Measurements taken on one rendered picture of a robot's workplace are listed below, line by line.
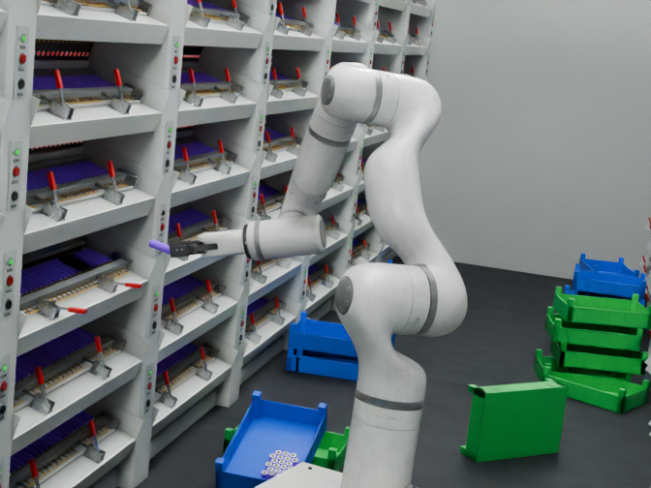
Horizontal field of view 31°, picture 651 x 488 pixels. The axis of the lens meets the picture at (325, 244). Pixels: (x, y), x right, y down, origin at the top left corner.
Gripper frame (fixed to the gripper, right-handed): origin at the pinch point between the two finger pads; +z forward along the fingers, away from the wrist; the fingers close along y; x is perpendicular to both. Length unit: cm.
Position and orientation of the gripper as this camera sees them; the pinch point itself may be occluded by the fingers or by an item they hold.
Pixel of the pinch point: (181, 249)
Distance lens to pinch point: 253.3
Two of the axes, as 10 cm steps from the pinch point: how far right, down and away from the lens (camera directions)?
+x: 1.2, 9.9, 0.7
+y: -1.9, 0.9, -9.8
